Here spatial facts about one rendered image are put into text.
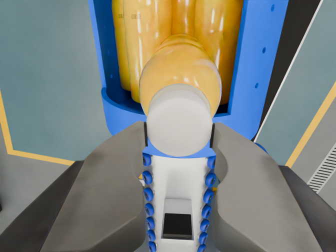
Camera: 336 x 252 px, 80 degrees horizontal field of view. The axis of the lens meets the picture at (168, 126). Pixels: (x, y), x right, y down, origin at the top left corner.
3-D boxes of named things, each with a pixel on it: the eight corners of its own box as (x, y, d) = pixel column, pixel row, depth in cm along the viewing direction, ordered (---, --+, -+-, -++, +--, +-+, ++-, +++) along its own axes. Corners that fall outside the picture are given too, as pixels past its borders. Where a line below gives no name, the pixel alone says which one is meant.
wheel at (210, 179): (203, 187, 65) (209, 190, 63) (204, 176, 62) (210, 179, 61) (211, 180, 68) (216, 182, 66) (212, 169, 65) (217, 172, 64)
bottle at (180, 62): (147, 53, 30) (104, 100, 13) (187, 22, 27) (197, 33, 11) (174, 91, 32) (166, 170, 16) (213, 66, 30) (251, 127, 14)
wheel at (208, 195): (201, 203, 68) (207, 207, 67) (203, 194, 66) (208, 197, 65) (208, 196, 71) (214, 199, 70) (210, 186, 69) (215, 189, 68)
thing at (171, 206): (164, 202, 76) (160, 243, 62) (164, 195, 74) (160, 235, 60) (191, 204, 75) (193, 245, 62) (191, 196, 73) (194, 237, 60)
